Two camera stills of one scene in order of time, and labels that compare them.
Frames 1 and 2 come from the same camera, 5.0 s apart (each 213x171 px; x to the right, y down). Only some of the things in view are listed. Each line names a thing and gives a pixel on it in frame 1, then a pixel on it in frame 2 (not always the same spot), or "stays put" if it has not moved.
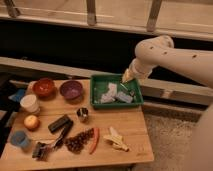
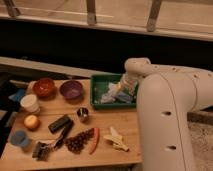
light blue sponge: x=123 y=97 stays put
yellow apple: x=32 y=122 stays put
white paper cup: x=29 y=102 stays put
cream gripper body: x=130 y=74 -> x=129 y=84
